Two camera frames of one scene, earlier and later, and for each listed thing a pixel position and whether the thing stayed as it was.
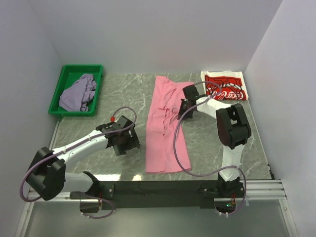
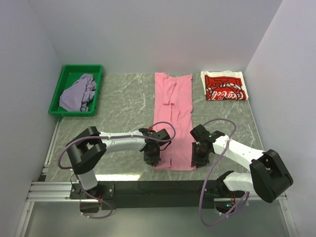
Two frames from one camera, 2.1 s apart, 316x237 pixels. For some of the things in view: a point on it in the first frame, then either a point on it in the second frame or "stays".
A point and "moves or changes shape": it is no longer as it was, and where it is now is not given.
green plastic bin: x=69 y=74 stays
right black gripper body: x=185 y=112 to x=199 y=155
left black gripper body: x=127 y=142 to x=153 y=157
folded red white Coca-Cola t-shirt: x=224 y=85 stays
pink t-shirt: x=166 y=148 moves or changes shape
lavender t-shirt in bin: x=76 y=98 stays
